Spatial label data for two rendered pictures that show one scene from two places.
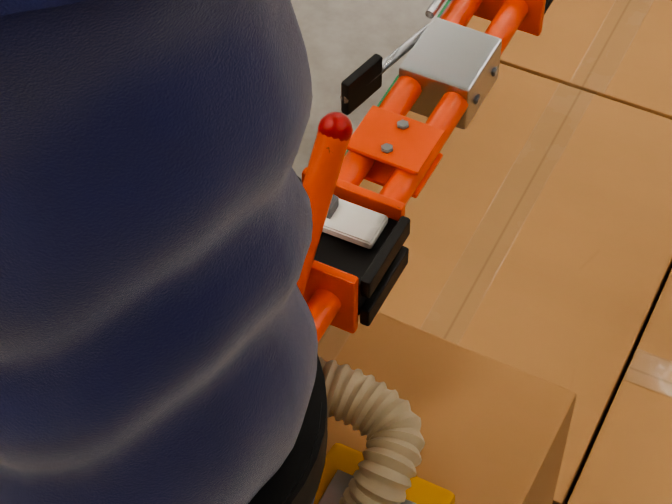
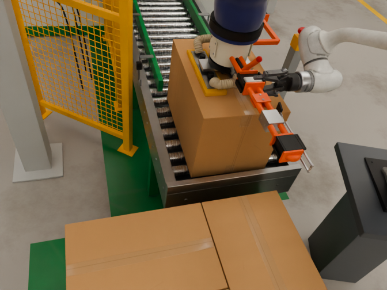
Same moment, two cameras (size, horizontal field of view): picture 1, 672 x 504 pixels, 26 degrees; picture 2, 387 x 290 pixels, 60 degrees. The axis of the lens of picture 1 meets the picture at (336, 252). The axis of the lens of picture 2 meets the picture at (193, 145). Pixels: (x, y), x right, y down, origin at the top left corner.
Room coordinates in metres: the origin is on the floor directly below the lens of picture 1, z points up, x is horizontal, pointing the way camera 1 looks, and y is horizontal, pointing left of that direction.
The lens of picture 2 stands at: (1.27, -0.97, 1.85)
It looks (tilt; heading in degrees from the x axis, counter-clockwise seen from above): 47 degrees down; 130
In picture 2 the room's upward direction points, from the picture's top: 11 degrees clockwise
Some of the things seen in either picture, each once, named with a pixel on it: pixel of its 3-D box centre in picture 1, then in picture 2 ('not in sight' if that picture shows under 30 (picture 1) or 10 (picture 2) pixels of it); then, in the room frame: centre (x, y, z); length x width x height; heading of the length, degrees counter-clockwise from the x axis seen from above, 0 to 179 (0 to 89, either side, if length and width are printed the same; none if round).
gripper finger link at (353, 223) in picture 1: (335, 216); (253, 79); (0.68, 0.00, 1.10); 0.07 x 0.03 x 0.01; 64
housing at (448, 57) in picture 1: (449, 72); (270, 120); (0.86, -0.09, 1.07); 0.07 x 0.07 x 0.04; 63
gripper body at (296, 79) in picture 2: not in sight; (285, 82); (0.75, 0.14, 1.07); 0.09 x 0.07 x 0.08; 64
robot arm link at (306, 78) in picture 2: not in sight; (300, 81); (0.79, 0.20, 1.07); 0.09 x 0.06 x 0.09; 154
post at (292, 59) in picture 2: not in sight; (273, 105); (0.49, 0.68, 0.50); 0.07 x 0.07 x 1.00; 64
